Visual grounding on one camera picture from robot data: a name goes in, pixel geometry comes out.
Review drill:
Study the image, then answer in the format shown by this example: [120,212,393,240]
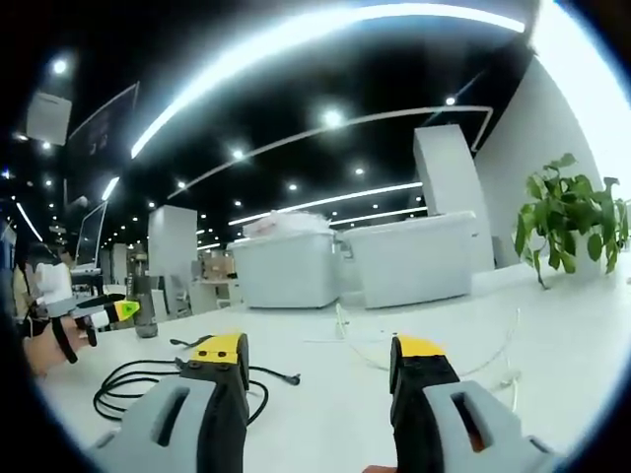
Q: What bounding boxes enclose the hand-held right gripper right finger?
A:
[388,334,561,473]

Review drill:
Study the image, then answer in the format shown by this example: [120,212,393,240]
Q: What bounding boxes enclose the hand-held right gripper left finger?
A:
[90,332,252,473]

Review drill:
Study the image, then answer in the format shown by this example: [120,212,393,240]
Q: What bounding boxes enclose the black data cable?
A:
[92,355,303,426]

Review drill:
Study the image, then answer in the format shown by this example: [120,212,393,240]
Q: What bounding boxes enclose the black Velcro strap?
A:
[169,334,214,350]

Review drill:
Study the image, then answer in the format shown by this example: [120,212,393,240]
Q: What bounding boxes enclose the white desktop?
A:
[29,255,631,473]

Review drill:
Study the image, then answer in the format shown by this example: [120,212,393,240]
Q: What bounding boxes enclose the person's left hand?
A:
[23,313,100,379]

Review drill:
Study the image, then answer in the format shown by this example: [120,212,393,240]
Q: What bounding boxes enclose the grey water bottle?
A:
[131,274,160,339]

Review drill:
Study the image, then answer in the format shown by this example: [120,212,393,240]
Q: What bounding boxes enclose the computer monitor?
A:
[77,200,110,271]

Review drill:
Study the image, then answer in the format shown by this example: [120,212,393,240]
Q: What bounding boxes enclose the small white pillar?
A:
[147,204,199,316]

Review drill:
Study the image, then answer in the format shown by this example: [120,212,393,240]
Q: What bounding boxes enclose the white storage bin with lid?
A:
[341,210,479,310]

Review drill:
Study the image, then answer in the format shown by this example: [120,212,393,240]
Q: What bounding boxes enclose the dark hanging sign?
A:
[65,81,142,199]

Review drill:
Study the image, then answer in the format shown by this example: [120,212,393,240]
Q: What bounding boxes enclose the white storage bin with bags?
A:
[230,230,342,310]

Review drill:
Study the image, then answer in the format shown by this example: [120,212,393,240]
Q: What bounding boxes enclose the white hanging sign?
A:
[26,90,74,147]

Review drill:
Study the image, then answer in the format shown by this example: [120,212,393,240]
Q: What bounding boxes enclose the crumpled clear plastic bags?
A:
[243,208,331,238]

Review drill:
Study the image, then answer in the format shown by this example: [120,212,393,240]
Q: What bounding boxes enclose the green potted plant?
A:
[514,153,631,291]

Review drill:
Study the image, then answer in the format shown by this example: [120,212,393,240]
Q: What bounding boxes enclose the large white pillar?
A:
[412,124,497,273]

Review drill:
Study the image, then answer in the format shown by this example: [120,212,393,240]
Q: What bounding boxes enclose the long curved ceiling light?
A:
[129,5,526,160]

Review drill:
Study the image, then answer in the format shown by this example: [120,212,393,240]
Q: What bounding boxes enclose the white cable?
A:
[301,302,525,413]

